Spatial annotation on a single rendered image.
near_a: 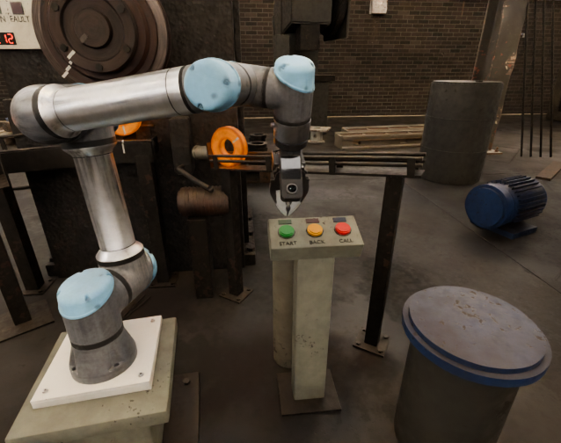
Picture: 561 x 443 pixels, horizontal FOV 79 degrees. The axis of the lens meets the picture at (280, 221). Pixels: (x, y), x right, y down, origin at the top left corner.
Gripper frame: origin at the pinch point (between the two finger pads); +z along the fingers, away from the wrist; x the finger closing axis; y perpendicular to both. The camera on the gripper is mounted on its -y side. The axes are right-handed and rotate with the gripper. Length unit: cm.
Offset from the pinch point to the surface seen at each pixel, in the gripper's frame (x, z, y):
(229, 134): 16, 10, 57
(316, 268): -7.6, 14.4, -6.5
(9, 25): 99, -16, 97
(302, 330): -4.6, 34.1, -13.6
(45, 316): 99, 79, 25
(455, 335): -36.5, 15.0, -27.5
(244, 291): 13, 82, 34
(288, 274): -2.1, 28.9, 2.8
